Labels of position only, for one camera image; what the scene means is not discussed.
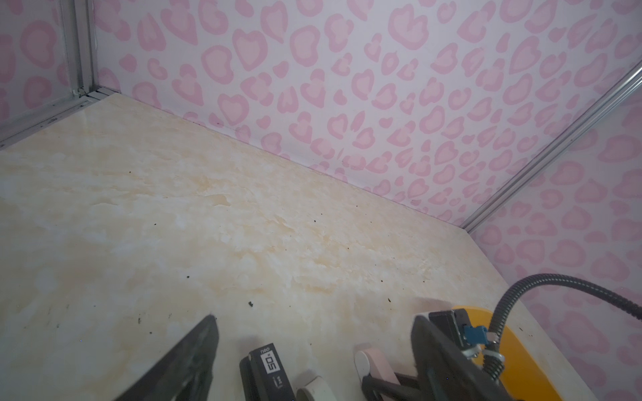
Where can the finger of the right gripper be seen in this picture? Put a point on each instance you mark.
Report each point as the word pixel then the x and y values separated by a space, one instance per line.
pixel 377 389

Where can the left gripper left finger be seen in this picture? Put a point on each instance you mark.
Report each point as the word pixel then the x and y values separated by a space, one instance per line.
pixel 185 372

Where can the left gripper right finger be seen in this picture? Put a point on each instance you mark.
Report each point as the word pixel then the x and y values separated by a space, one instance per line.
pixel 443 372

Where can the black long stapler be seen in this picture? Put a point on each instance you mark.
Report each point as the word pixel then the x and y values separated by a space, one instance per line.
pixel 263 376

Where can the grey mini stapler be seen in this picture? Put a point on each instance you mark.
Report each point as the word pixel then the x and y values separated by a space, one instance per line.
pixel 316 390

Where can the yellow plastic tray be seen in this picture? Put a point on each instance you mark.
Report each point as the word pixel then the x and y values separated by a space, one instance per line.
pixel 522 377

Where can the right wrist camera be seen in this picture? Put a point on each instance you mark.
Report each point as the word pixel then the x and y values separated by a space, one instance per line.
pixel 456 325

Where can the aluminium frame right corner post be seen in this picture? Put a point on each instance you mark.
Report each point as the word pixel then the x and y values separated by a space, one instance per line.
pixel 617 94

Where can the aluminium frame corner post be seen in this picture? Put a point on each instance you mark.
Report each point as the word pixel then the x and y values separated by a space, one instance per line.
pixel 617 94
pixel 77 21

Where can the aluminium frame left corner post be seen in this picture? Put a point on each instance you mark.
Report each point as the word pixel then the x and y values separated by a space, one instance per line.
pixel 77 21

